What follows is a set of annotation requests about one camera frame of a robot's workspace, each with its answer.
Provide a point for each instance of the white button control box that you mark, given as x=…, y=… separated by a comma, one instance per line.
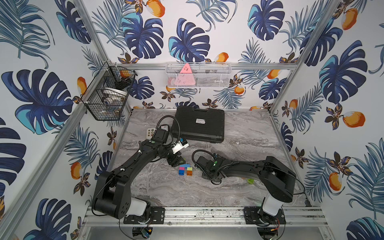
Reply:
x=150, y=133

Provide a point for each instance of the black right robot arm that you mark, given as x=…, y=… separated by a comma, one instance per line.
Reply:
x=277, y=178

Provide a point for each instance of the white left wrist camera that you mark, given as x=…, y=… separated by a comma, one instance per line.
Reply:
x=181, y=144

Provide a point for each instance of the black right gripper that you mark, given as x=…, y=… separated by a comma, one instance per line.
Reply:
x=203, y=176

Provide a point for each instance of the black wire basket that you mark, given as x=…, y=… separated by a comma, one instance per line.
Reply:
x=108, y=93

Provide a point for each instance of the black plastic tool case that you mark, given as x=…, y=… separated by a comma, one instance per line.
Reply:
x=205, y=125

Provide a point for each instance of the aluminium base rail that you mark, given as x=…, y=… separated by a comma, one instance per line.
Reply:
x=215, y=217

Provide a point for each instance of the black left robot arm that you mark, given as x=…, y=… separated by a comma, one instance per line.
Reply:
x=113, y=189

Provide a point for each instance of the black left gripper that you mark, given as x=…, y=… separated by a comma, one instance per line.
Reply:
x=173, y=159

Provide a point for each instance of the pink triangle object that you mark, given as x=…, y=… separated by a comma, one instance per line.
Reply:
x=185, y=77

